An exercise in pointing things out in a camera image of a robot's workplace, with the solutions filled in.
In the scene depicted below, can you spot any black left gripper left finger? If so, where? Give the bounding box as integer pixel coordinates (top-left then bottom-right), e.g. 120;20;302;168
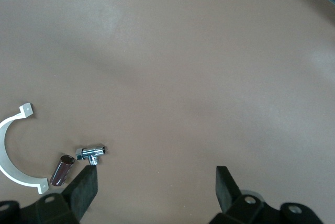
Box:
0;165;98;224

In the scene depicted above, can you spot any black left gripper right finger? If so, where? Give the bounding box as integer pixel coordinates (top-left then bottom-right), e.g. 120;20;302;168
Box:
209;165;321;224

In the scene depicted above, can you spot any dark brown cylinder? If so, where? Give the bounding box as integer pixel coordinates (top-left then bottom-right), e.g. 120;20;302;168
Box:
49;155;75;187

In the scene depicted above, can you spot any white half-ring pipe clamp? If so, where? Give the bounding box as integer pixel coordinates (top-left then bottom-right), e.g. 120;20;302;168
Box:
0;103;50;195

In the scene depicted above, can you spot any chrome tee pipe fitting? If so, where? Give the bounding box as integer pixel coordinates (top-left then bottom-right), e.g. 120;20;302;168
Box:
75;143;108;166

